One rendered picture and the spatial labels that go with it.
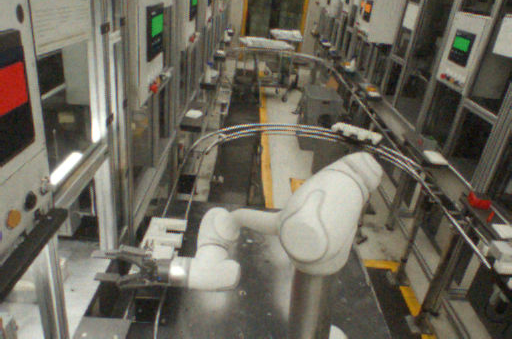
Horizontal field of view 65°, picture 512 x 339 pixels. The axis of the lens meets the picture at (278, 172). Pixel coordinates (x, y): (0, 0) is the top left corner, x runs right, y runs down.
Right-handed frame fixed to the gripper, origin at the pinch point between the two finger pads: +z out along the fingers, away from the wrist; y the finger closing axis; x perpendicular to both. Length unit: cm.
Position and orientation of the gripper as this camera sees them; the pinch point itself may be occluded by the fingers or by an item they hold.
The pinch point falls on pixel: (103, 265)
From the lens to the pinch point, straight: 136.4
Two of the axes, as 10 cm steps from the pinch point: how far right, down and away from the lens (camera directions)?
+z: -9.9, -1.0, -1.1
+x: 0.5, 4.5, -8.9
